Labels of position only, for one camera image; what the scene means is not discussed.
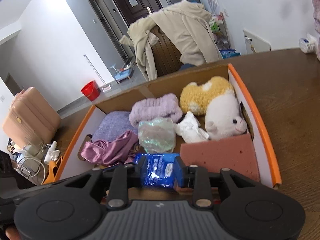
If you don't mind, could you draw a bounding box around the lavender woven cloth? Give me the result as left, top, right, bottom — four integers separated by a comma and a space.
92, 111, 138, 142

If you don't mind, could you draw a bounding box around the iridescent plastic bag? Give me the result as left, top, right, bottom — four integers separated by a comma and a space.
138, 118, 176, 154

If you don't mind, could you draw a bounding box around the pink sponge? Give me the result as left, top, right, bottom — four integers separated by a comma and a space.
180, 134, 260, 181

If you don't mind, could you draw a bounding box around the white tissue pack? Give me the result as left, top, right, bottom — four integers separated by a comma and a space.
299, 34, 318, 54

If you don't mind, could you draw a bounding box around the glass jar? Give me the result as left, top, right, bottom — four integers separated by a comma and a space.
23, 140, 48, 159

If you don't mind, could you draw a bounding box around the white small bottle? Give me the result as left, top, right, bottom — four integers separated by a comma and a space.
44, 141, 60, 165

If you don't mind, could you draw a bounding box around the lilac fluffy headband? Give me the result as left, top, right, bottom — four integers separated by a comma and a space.
129, 93, 183, 127

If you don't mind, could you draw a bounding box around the beige coat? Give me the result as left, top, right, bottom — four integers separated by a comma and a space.
120, 0, 223, 81

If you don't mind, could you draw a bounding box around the yellow white plush toy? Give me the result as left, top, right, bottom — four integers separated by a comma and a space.
180, 76, 247, 140

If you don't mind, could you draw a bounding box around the orange fabric band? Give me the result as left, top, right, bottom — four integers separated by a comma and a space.
42, 157, 64, 185

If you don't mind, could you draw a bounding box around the blue small stool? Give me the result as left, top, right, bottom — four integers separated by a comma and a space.
111, 64, 133, 84

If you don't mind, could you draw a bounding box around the pink suitcase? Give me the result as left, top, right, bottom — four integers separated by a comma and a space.
3, 87, 61, 148

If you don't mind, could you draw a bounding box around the purple satin scrunchie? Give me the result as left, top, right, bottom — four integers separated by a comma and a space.
80, 130, 139, 166

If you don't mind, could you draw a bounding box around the wooden chair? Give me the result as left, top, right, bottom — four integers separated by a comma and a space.
151, 25, 183, 77

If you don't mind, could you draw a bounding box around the blue wipes packet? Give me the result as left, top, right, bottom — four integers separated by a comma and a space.
135, 153, 179, 190

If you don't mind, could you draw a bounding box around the dark brown door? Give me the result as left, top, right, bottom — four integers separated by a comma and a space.
113, 0, 162, 26

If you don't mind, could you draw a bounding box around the red orange cardboard box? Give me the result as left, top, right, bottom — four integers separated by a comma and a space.
46, 64, 281, 188

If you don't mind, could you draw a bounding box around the white tissue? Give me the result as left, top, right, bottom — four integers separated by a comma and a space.
175, 111, 209, 144

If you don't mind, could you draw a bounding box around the white charger with cable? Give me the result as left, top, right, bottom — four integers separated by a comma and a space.
16, 150, 47, 180

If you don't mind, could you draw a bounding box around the red bucket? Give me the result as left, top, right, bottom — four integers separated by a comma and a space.
80, 81, 100, 101

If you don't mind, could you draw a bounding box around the white board by wall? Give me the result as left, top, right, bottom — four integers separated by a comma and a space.
243, 29, 271, 54

